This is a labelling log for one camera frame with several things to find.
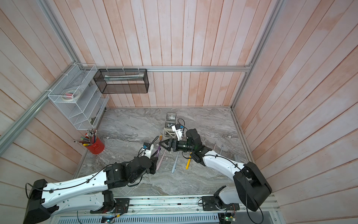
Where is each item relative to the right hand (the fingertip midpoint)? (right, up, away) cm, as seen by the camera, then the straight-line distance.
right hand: (162, 143), depth 76 cm
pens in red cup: (-46, +2, +8) cm, 47 cm away
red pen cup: (-44, -5, +11) cm, 45 cm away
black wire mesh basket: (-28, +39, +14) cm, 51 cm away
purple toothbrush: (-4, -1, +25) cm, 26 cm away
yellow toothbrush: (+15, -15, +12) cm, 24 cm away
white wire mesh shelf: (-47, +23, +3) cm, 52 cm away
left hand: (-3, -9, -2) cm, 10 cm away
